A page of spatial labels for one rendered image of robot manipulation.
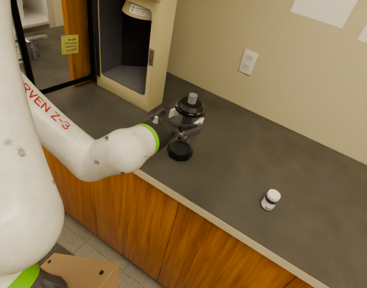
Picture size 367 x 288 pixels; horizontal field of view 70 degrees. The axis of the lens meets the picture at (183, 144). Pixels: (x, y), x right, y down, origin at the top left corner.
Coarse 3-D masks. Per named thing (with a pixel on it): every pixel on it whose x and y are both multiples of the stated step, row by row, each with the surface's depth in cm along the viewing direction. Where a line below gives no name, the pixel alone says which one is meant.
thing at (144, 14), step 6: (126, 6) 101; (132, 6) 99; (138, 6) 98; (126, 12) 101; (132, 12) 100; (138, 12) 99; (144, 12) 99; (150, 12) 100; (138, 18) 100; (144, 18) 100; (150, 18) 101
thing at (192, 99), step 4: (188, 96) 91; (192, 96) 85; (196, 96) 86; (180, 100) 88; (184, 100) 88; (188, 100) 87; (192, 100) 86; (196, 100) 87; (180, 104) 87; (184, 104) 86; (188, 104) 87; (192, 104) 87; (196, 104) 88; (200, 104) 88; (180, 108) 87; (184, 108) 86; (188, 108) 86; (192, 108) 86; (196, 108) 86; (200, 108) 87; (188, 112) 86; (192, 112) 86; (196, 112) 86; (200, 112) 87
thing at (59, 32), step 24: (24, 0) 84; (48, 0) 90; (72, 0) 96; (24, 24) 88; (48, 24) 94; (72, 24) 101; (48, 48) 99; (72, 48) 107; (48, 72) 104; (72, 72) 113
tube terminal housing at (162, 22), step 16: (128, 0) 96; (144, 0) 92; (160, 0) 89; (176, 0) 97; (160, 16) 93; (160, 32) 98; (160, 48) 103; (160, 64) 109; (112, 80) 122; (160, 80) 116; (128, 96) 122; (144, 96) 116; (160, 96) 123
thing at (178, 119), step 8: (176, 104) 88; (176, 112) 90; (184, 112) 85; (176, 120) 91; (184, 120) 88; (192, 120) 88; (176, 144) 96; (184, 144) 95; (192, 144) 97; (176, 152) 98; (184, 152) 98
